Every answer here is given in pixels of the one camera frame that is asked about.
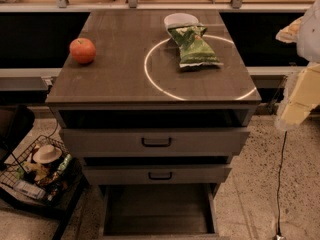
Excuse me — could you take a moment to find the grey bottom drawer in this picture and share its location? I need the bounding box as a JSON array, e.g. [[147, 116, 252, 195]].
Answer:
[[99, 184, 230, 240]]

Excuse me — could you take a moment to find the grey drawer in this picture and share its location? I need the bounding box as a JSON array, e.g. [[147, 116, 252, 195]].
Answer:
[[60, 127, 249, 157], [99, 184, 230, 240], [83, 164, 231, 185]]

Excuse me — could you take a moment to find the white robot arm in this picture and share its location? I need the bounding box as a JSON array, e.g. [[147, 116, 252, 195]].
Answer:
[[275, 0, 320, 131]]

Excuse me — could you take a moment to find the grey three-drawer cabinet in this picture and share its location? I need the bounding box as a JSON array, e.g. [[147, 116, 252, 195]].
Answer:
[[45, 9, 262, 240]]

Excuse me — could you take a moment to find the grey top drawer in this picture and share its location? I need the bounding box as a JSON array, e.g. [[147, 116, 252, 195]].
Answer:
[[60, 127, 249, 157]]

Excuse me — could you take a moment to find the grey middle drawer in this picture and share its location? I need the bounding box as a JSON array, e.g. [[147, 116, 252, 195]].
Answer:
[[83, 164, 231, 185]]

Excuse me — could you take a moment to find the green chip bag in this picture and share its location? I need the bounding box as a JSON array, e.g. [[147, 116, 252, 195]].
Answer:
[[167, 24, 222, 68]]

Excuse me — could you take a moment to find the white bowl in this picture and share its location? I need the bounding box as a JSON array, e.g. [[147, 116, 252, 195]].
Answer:
[[164, 13, 199, 30]]

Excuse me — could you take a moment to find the red apple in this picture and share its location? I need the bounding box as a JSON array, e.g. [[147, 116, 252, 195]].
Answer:
[[69, 38, 96, 64]]

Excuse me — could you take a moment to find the green bottle in basket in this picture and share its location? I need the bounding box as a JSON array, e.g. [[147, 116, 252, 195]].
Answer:
[[57, 154, 72, 175]]

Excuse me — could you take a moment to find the white cap in basket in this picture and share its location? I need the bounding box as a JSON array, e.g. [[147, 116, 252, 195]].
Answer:
[[33, 144, 62, 164]]

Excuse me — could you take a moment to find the black low side table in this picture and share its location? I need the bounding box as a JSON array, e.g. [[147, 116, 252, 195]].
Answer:
[[0, 159, 88, 240]]

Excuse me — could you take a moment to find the white packet in basket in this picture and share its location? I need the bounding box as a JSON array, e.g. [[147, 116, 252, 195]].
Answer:
[[13, 180, 46, 200]]

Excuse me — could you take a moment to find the black floor cable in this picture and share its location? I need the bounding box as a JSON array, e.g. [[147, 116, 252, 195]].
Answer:
[[275, 130, 288, 237]]

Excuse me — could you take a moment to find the black wire basket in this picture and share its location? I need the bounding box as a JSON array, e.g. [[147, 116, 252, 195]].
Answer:
[[3, 136, 71, 203]]

